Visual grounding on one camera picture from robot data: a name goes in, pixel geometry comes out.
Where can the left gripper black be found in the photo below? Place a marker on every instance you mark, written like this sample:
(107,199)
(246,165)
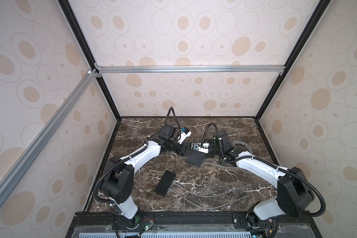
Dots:
(183,147)

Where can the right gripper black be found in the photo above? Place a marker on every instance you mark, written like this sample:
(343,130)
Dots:
(211,141)

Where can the square dark grey switch box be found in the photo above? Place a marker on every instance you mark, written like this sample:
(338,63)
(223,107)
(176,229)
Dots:
(195,158)

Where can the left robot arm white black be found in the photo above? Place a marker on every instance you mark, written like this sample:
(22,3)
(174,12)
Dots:
(116,183)

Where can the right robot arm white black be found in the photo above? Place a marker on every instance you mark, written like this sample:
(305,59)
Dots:
(295,194)

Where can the small circuit board with LEDs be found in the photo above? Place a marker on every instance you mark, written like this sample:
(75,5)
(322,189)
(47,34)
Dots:
(146,225)

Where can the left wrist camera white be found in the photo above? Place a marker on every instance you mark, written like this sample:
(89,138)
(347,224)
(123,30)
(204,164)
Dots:
(184,133)

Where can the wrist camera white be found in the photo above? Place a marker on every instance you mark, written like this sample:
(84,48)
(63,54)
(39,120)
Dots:
(184,133)
(203,148)

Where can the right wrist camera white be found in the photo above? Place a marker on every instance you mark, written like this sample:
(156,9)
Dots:
(203,148)

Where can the horizontal aluminium rail back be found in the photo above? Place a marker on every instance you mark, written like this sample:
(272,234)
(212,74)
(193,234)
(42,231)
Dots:
(191,69)

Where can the diagonal aluminium rail left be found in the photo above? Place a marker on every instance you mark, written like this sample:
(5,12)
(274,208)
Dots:
(31,153)

